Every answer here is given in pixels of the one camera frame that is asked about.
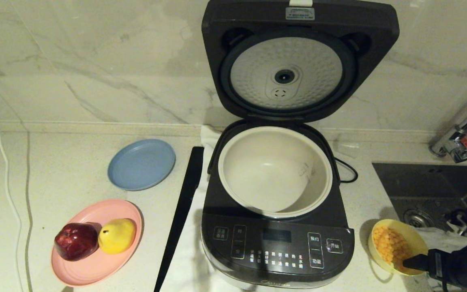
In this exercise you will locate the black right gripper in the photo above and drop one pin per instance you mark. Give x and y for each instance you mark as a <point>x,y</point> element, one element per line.
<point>444,263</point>

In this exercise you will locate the yellow bowl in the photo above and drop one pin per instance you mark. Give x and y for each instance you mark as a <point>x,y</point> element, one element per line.
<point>418,243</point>

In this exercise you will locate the yellow corn kernels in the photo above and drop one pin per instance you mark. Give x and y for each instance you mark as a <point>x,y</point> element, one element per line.
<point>389,243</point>

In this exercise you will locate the black rice cooker lid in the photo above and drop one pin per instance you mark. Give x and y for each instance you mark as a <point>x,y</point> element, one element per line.
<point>286,97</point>

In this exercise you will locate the black rice cooker base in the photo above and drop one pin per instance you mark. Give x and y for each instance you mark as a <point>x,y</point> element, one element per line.
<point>278,243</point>

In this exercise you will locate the white inner pot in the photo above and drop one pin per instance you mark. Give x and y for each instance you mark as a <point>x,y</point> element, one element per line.
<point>274,170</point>

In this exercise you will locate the white green patterned cloth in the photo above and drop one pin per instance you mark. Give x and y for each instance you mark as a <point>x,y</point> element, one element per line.
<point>440,241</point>

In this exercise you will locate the dark sink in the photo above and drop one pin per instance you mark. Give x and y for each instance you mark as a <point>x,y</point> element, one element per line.
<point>428,182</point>

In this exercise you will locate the chrome faucet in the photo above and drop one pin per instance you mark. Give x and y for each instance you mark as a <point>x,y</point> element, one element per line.
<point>456,146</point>

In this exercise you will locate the clear plastic cup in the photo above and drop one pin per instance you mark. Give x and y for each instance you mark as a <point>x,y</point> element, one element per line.
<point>347,149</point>

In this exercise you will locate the long black flat strip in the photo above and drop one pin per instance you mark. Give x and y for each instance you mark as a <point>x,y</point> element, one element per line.
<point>181,215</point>

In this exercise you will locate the blue plate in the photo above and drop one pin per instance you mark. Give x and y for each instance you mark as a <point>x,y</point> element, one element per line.
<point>141,164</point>

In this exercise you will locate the yellow pear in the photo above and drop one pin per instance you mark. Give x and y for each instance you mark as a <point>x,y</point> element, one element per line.
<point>117,236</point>

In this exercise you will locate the pink plate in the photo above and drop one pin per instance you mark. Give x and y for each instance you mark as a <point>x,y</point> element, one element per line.
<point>95,269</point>

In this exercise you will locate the red apple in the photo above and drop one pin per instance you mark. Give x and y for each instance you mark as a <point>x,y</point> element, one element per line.
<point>76,242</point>

